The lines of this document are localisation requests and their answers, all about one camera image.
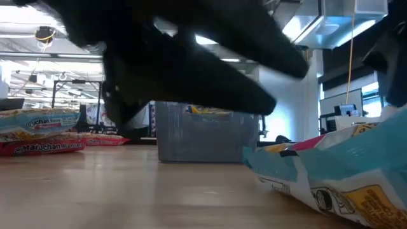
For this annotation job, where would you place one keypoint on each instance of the red Maruchan noodle pack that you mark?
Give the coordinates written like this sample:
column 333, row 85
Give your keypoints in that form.
column 41, row 148
column 106, row 140

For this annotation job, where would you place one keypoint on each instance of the ceiling strip light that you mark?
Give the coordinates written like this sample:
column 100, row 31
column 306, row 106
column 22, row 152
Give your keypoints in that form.
column 47, row 56

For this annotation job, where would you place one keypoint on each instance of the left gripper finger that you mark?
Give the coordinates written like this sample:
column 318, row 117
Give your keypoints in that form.
column 254, row 38
column 222, row 89

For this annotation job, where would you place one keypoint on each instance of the black aluminium table frame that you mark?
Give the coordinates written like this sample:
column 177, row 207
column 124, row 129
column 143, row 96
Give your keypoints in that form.
column 270, row 144

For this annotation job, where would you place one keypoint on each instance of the black monitor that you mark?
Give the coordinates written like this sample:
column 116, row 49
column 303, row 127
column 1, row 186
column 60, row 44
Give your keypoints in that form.
column 11, row 104

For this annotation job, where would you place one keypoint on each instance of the grey machine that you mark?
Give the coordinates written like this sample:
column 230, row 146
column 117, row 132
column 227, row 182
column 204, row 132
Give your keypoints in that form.
column 263, row 127

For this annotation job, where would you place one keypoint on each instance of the silver ventilation duct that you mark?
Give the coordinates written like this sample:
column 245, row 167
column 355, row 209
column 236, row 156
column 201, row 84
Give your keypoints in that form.
column 334, row 25

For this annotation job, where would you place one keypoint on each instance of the patterned fabric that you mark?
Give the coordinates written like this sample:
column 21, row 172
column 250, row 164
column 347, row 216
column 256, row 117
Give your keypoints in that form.
column 93, row 116

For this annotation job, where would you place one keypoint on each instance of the small black dome object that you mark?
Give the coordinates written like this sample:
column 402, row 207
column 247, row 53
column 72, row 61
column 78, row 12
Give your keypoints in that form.
column 283, row 139

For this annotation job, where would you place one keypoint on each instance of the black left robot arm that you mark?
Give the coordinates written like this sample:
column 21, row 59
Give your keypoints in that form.
column 95, row 19

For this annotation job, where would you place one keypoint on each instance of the black metal rack frame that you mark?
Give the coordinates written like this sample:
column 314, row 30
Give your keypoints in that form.
column 53, row 105

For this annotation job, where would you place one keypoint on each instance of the blue Maruchan noodle pack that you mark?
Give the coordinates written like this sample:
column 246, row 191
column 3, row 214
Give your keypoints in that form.
column 203, row 110

